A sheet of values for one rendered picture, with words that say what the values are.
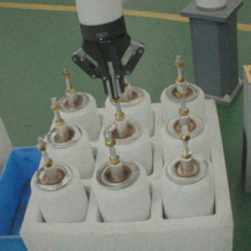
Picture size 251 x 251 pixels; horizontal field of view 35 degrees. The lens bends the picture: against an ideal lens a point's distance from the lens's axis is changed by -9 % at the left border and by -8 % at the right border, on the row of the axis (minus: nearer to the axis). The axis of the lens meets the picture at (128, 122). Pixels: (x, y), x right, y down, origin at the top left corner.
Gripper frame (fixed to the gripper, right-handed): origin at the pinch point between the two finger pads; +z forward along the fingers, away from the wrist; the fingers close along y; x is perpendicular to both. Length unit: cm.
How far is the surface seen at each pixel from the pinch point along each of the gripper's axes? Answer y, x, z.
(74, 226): -8.8, -18.0, 17.2
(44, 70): -41, 77, 35
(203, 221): 14.2, -18.4, 17.2
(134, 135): 2.4, -1.9, 9.9
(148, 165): 4.1, -2.4, 17.1
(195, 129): 13.6, -1.4, 9.9
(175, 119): 10.0, 1.8, 9.8
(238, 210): 23.5, -1.2, 35.2
